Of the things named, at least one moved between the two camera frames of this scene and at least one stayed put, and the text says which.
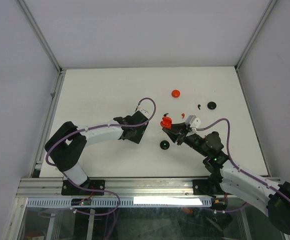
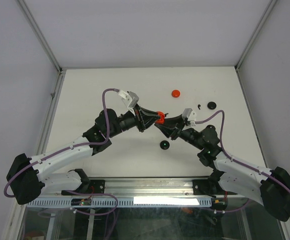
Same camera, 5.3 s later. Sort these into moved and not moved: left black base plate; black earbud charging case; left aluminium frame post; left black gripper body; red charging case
Moved: red charging case; left black gripper body
Not moved: black earbud charging case; left aluminium frame post; left black base plate
